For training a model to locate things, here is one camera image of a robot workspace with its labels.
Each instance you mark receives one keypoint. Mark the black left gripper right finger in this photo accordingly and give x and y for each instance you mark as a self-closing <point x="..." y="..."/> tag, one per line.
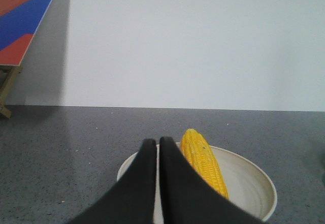
<point x="186" y="197"/>

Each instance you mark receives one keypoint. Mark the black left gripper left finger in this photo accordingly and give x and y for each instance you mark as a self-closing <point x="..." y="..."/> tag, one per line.
<point x="131" y="199"/>

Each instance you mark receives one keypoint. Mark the orange-yellow corn cob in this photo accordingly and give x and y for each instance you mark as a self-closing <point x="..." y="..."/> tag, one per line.
<point x="199" y="155"/>

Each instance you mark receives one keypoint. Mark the white round plate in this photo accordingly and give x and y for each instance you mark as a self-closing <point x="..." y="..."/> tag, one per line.
<point x="248" y="186"/>

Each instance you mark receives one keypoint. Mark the wooden easel stand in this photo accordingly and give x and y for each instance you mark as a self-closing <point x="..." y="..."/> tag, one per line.
<point x="11" y="73"/>

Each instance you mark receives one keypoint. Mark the red blue striped board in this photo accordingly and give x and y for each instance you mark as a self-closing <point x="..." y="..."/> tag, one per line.
<point x="20" y="20"/>

